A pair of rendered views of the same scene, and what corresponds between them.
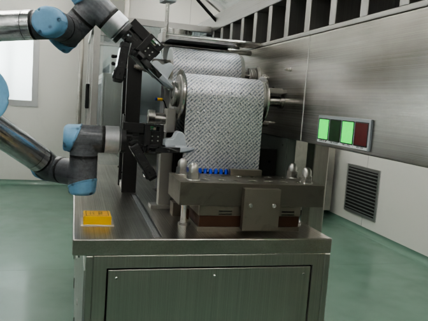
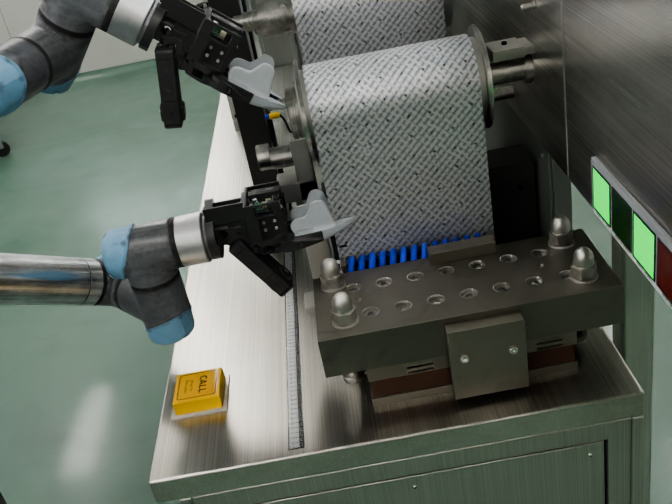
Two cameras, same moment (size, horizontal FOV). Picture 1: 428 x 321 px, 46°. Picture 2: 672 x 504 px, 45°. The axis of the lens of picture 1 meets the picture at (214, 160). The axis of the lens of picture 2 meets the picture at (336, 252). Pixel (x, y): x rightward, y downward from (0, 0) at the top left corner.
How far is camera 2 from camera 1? 0.64 m
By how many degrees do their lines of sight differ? 28
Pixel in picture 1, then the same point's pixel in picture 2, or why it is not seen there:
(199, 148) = (364, 215)
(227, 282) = (441, 491)
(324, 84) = (596, 90)
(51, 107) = not seen: outside the picture
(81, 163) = (150, 298)
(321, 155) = not seen: hidden behind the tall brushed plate
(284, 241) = (541, 415)
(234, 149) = (434, 200)
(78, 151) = (138, 281)
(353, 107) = (652, 193)
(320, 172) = not seen: hidden behind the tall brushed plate
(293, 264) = (568, 445)
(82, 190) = (167, 337)
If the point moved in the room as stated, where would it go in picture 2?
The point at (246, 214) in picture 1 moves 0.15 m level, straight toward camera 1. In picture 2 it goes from (458, 374) to (440, 457)
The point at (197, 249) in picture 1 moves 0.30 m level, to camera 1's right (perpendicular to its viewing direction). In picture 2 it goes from (372, 458) to (611, 462)
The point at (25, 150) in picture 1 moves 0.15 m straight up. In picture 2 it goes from (51, 294) to (14, 204)
